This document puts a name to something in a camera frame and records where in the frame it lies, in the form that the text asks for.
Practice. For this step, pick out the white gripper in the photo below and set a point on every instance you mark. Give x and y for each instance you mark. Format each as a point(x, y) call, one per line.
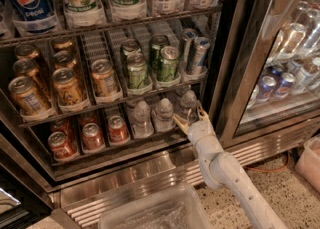
point(197, 133)

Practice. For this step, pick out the clear water bottle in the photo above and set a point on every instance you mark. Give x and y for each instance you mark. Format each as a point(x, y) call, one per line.
point(142, 125)
point(162, 115)
point(186, 109)

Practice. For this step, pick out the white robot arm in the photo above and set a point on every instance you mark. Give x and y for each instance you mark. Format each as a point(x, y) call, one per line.
point(220, 168)

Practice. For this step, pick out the glass fridge door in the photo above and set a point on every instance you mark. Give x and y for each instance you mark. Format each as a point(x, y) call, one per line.
point(269, 37)

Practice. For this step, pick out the green can front right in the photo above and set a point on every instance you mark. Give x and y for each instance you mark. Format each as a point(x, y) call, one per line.
point(168, 64)

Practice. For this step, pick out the green can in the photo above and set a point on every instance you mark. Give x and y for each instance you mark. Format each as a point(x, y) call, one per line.
point(128, 47)
point(137, 71)
point(168, 64)
point(156, 43)

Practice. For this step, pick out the silver slim can right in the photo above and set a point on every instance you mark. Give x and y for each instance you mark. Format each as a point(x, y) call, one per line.
point(199, 52)

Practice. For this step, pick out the silver slim can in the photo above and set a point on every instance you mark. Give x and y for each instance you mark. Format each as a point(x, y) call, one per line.
point(188, 35)
point(199, 52)

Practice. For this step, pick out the green can front left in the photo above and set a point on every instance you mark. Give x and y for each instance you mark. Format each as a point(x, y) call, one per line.
point(137, 71)

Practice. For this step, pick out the red can front right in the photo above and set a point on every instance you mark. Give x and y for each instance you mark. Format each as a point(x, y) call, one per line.
point(117, 130)

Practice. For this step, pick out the red can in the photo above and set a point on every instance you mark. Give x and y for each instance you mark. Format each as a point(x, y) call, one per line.
point(92, 136)
point(117, 130)
point(86, 118)
point(61, 145)
point(63, 125)

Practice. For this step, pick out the blue pepsi can left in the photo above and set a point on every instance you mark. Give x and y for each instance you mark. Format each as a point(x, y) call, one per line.
point(266, 85)

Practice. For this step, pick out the blue pepsi can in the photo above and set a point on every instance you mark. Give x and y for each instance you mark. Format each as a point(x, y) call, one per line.
point(266, 85)
point(284, 85)

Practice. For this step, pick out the silver slim can left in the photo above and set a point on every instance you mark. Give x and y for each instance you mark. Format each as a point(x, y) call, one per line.
point(188, 35)

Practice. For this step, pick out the green can back right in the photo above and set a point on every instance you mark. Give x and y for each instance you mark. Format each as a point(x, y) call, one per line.
point(156, 43)

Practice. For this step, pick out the clear plastic bin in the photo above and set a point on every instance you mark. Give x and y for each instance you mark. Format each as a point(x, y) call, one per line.
point(177, 207)

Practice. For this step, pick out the gold can third row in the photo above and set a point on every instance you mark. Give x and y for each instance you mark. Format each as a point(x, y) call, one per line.
point(104, 78)

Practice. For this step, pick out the green can back left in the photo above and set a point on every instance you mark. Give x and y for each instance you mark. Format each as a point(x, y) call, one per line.
point(128, 47)

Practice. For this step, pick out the blue pepsi can right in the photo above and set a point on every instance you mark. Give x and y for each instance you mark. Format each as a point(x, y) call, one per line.
point(284, 85)

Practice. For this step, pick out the red can back middle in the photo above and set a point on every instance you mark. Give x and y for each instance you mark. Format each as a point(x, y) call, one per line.
point(86, 118)

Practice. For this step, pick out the red can front middle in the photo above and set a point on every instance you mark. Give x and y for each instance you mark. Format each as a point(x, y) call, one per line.
point(92, 136)

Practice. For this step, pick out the red can back left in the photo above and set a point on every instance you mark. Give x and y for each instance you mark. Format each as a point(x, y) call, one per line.
point(63, 125)

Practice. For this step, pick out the gold can front second row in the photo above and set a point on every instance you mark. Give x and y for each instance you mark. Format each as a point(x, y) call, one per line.
point(68, 86)

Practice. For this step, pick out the gold can second row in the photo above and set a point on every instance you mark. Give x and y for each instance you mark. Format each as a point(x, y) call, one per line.
point(68, 86)
point(65, 59)
point(65, 43)

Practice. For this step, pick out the red can front left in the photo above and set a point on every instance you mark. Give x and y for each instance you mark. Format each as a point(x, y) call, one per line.
point(61, 145)

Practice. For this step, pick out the gold can middle second row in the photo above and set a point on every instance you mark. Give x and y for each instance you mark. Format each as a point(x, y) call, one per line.
point(65, 59)

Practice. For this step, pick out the gold can back second row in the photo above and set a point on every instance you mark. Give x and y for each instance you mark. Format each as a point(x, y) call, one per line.
point(65, 43)

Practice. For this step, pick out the gold can front left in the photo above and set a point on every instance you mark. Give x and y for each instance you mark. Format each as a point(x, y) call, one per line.
point(28, 96)

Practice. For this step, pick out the gold can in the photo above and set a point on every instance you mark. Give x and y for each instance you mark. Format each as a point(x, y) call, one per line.
point(29, 51)
point(28, 96)
point(29, 67)

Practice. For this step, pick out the gold can middle left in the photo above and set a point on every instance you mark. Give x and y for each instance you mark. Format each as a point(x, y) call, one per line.
point(29, 67)

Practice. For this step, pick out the gold can back left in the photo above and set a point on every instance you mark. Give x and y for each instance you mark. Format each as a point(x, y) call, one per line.
point(29, 51)

